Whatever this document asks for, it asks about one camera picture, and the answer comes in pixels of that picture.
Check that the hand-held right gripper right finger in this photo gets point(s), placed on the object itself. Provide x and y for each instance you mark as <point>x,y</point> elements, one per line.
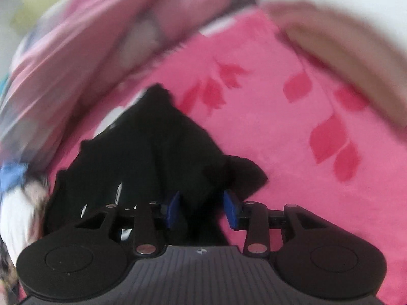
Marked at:
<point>230,209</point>

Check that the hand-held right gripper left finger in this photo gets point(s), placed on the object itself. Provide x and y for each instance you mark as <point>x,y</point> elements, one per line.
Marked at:
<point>173,209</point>

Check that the black t-shirt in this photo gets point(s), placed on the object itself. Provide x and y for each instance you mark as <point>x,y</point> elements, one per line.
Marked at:
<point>152,152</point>

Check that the pink flower-print blanket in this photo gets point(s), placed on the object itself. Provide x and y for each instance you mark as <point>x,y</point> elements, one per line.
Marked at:
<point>270,127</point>

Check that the white crumpled garment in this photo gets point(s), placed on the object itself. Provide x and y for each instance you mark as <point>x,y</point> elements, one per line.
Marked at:
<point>16,216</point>

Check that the light blue garment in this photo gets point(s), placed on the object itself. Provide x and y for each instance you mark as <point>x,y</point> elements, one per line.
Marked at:
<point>12,176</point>

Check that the pink floral quilt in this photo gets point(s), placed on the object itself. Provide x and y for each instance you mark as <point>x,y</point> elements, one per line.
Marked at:
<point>95,38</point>

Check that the beige folded garment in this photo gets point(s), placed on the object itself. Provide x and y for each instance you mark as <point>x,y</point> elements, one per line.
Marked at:
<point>365,66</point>

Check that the pale yellow wardrobe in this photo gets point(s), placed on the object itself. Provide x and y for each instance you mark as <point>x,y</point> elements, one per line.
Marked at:
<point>41,3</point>

